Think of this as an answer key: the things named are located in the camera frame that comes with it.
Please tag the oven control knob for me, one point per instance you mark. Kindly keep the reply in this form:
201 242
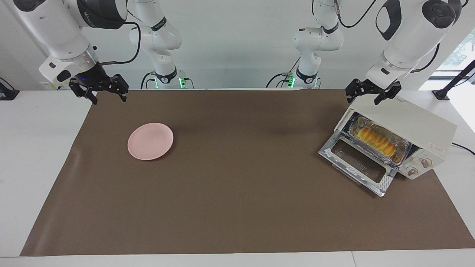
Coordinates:
426 162
412 171

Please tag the pink round plate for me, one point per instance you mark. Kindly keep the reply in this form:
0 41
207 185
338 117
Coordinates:
150 141

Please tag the white wall outlet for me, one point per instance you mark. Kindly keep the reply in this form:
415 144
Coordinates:
50 86

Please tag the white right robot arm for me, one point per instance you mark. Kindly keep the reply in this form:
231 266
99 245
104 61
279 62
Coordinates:
55 29

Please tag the glass oven door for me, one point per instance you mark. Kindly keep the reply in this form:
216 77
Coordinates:
356 163

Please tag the black table clamp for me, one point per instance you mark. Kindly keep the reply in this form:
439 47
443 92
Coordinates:
7 92

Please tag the sliced golden bread loaf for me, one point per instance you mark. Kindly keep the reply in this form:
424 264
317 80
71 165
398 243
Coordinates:
376 140

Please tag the aluminium foil tray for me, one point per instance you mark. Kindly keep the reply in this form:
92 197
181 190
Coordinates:
400 150

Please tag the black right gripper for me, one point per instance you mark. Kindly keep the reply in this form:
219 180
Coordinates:
92 78

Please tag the brown table mat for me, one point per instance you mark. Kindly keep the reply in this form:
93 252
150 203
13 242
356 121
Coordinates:
237 193

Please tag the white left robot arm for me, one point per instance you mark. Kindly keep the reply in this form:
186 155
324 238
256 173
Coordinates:
412 37

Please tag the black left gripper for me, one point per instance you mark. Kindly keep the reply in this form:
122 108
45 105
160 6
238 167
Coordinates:
371 87

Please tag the cream toaster oven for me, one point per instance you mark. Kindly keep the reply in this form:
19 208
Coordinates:
419 124

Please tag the black camera stand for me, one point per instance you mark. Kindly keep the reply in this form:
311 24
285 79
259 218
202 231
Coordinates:
454 79

